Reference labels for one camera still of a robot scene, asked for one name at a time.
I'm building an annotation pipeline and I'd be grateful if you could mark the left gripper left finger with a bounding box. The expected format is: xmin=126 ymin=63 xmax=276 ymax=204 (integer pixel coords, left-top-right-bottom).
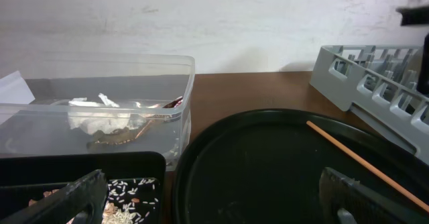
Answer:
xmin=1 ymin=170 xmax=107 ymax=224

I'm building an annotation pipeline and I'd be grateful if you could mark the brown foil wrapper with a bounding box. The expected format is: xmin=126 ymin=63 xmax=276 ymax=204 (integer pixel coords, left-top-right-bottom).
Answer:
xmin=86 ymin=114 xmax=173 ymax=152

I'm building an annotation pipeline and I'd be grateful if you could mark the black rectangular tray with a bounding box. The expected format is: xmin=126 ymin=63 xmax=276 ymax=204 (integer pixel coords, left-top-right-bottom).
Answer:
xmin=1 ymin=152 xmax=166 ymax=223

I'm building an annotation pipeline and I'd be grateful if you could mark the right wooden chopstick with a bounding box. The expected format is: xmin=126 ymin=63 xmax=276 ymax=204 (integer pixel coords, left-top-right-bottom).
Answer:
xmin=306 ymin=121 xmax=428 ymax=212

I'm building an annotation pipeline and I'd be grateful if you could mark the white tissue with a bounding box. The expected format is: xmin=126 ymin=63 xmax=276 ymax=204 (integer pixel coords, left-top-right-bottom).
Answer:
xmin=68 ymin=93 xmax=131 ymax=135

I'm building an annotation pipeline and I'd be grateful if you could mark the white label on bin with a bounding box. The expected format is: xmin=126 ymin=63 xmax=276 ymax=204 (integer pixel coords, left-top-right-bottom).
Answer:
xmin=1 ymin=70 xmax=35 ymax=123

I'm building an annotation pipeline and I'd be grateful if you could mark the round black tray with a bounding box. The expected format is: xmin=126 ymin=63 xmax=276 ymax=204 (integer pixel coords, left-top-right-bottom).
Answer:
xmin=172 ymin=109 xmax=428 ymax=223

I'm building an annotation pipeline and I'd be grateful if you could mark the clear plastic bin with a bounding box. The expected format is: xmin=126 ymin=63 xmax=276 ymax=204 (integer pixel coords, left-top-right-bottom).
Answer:
xmin=1 ymin=51 xmax=195 ymax=171

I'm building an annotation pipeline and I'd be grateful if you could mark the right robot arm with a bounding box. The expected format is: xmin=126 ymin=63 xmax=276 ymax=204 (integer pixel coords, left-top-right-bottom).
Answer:
xmin=395 ymin=0 xmax=428 ymax=95

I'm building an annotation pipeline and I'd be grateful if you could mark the grey dishwasher rack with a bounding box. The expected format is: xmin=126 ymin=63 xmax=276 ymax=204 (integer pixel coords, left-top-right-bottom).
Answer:
xmin=310 ymin=45 xmax=428 ymax=162

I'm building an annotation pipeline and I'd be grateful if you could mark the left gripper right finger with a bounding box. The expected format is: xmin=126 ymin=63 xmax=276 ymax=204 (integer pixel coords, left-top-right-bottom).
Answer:
xmin=319 ymin=167 xmax=428 ymax=223

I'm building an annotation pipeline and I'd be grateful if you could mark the food scraps and rice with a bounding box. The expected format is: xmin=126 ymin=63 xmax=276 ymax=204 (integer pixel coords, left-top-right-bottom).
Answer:
xmin=28 ymin=178 xmax=160 ymax=224

